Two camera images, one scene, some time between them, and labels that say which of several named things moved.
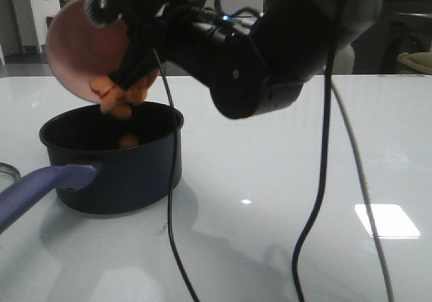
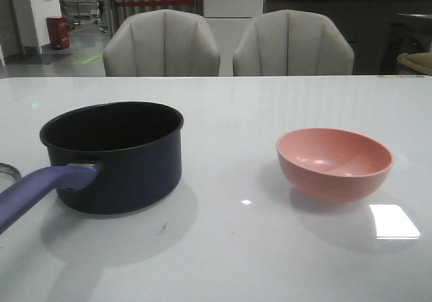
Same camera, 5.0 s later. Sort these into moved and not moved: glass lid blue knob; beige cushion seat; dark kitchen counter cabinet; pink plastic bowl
Moved: pink plastic bowl
Not moved: dark kitchen counter cabinet; glass lid blue knob; beige cushion seat
